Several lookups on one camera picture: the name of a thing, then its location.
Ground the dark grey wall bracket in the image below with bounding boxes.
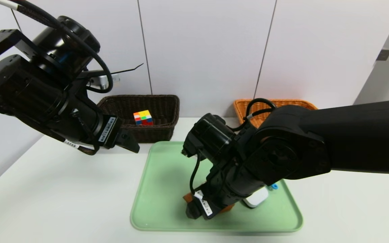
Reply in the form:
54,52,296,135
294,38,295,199
374,49,389,62

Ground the multicoloured puzzle cube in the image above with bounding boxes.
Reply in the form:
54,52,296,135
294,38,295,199
133,110,154,126

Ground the orange wicker basket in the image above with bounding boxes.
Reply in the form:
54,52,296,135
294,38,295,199
233,99,318,129

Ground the dark brown wicker basket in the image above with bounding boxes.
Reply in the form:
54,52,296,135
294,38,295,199
97,94,180,143

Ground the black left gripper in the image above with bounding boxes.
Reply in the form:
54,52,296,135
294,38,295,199
67,95,140,154

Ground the light green plastic tray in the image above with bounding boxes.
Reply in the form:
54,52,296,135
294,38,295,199
130,141,304,233

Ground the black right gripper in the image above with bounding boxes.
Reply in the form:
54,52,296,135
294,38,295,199
185,171,247,220

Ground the toy waffle slice with fruit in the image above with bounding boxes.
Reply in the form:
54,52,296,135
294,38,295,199
183,192,235,214

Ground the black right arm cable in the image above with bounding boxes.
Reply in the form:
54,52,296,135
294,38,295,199
189,98,278,196

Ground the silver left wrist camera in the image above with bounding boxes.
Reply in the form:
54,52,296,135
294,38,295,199
89,75,121,90

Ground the thin black zip tie tail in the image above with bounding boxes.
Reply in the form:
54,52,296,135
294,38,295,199
108,63,144,75

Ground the white oblong case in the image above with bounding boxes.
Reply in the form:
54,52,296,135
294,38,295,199
243,187,269,208

